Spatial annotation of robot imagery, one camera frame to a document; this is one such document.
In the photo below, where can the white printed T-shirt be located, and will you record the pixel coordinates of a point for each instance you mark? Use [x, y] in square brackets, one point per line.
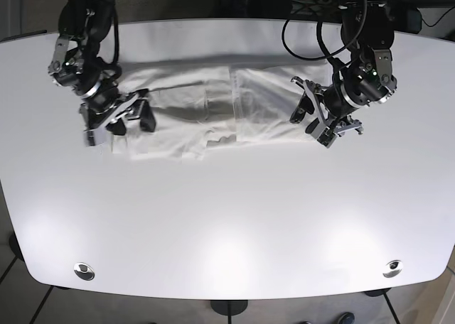
[200, 108]

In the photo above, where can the right chrome table grommet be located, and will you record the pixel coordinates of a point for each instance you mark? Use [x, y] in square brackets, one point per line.
[392, 269]

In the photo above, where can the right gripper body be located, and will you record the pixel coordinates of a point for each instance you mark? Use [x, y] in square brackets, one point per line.
[101, 101]

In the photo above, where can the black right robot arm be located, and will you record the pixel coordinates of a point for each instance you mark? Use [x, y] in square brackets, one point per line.
[86, 59]

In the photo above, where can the chrome table grommet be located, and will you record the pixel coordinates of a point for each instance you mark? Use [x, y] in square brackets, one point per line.
[84, 271]
[392, 269]

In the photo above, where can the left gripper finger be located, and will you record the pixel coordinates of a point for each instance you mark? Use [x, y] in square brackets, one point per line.
[314, 128]
[304, 107]

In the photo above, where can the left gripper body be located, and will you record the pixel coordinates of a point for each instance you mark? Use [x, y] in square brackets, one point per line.
[335, 104]

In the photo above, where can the dark shoe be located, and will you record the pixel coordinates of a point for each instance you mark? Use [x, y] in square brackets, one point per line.
[346, 318]

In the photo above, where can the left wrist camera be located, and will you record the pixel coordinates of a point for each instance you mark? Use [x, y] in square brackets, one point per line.
[327, 138]

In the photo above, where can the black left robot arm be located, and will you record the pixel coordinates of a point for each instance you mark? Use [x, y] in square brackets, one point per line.
[368, 36]

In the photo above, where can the left chrome table grommet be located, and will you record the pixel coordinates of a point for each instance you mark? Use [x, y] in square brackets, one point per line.
[84, 271]

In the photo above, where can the black table base foot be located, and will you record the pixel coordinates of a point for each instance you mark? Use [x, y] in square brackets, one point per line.
[226, 308]

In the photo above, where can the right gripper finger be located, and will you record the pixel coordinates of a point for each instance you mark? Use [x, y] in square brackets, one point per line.
[117, 128]
[144, 114]

